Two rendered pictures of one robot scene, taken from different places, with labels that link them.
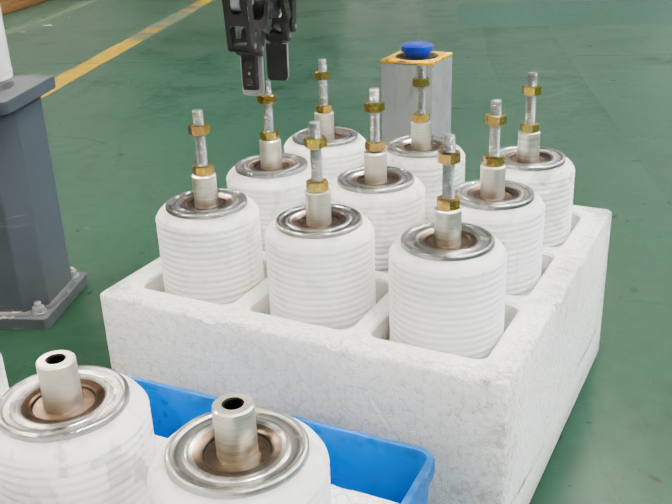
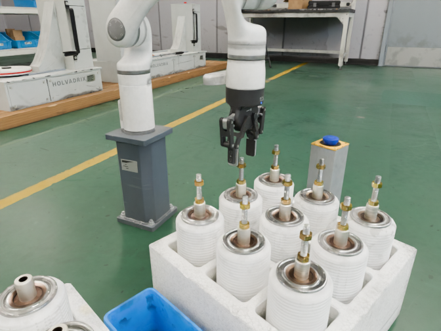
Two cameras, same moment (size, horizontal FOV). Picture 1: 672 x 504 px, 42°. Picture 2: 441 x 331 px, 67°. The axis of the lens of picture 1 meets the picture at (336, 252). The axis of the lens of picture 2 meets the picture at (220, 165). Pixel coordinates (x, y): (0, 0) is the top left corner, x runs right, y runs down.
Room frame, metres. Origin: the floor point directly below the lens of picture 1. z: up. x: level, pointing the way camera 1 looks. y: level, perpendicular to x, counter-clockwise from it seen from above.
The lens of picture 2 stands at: (0.22, -0.10, 0.60)
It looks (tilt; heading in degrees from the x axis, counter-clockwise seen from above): 23 degrees down; 18
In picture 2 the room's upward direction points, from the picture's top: straight up
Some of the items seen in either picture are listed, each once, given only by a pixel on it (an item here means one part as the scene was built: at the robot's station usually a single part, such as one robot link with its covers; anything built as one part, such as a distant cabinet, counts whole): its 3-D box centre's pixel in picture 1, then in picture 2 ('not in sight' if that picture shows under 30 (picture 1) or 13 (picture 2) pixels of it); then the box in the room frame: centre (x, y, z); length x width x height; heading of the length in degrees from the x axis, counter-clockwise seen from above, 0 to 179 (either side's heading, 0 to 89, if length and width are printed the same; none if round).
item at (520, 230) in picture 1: (489, 284); (333, 283); (0.75, -0.15, 0.16); 0.10 x 0.10 x 0.18
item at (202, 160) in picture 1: (201, 150); (199, 192); (0.76, 0.12, 0.30); 0.01 x 0.01 x 0.08
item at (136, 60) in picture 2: not in sight; (131, 44); (1.08, 0.44, 0.54); 0.09 x 0.09 x 0.17; 86
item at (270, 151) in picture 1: (270, 154); (241, 190); (0.86, 0.06, 0.26); 0.02 x 0.02 x 0.03
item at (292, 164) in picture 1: (271, 166); (240, 195); (0.86, 0.06, 0.25); 0.08 x 0.08 x 0.01
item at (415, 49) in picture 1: (416, 51); (330, 140); (1.10, -0.11, 0.32); 0.04 x 0.04 x 0.02
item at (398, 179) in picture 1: (375, 180); (284, 216); (0.80, -0.04, 0.25); 0.08 x 0.08 x 0.01
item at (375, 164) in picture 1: (375, 167); (285, 210); (0.80, -0.04, 0.26); 0.02 x 0.02 x 0.03
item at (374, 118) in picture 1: (374, 127); (286, 192); (0.80, -0.04, 0.30); 0.01 x 0.01 x 0.08
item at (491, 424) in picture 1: (378, 325); (279, 280); (0.80, -0.04, 0.09); 0.39 x 0.39 x 0.18; 62
